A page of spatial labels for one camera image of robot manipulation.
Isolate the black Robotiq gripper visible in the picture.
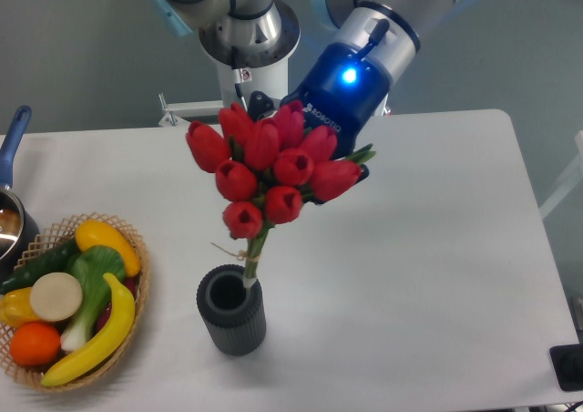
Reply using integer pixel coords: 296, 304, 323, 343
247, 41, 393, 183

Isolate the red tulip bouquet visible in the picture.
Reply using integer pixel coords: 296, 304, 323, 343
186, 100, 375, 288

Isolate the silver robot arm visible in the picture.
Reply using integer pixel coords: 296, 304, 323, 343
151, 0, 457, 158

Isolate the dark grey ribbed vase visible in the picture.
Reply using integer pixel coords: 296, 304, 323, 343
196, 264, 267, 356

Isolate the red fruit in basket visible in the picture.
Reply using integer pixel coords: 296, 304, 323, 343
94, 277, 137, 334

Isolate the black device at table edge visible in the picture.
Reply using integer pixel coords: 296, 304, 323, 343
549, 344, 583, 392

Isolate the yellow banana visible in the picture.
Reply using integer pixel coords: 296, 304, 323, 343
41, 273, 136, 387

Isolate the green bok choy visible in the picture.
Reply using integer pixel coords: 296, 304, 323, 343
61, 245, 126, 354

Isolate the green cucumber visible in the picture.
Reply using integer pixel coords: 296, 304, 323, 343
1, 239, 80, 295

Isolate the woven wicker basket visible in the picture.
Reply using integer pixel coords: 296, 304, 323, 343
1, 212, 150, 393

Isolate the beige round disc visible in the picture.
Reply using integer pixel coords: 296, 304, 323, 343
29, 273, 83, 322

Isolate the orange fruit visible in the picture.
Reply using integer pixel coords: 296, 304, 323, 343
9, 322, 60, 366

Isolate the yellow bell pepper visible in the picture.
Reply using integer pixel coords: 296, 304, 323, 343
1, 287, 41, 328

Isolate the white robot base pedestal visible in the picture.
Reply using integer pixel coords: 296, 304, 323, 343
159, 58, 289, 127

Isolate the white metal frame right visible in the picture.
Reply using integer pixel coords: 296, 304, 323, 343
538, 130, 582, 220

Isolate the blue handled saucepan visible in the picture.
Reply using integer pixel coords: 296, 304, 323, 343
1, 106, 39, 282

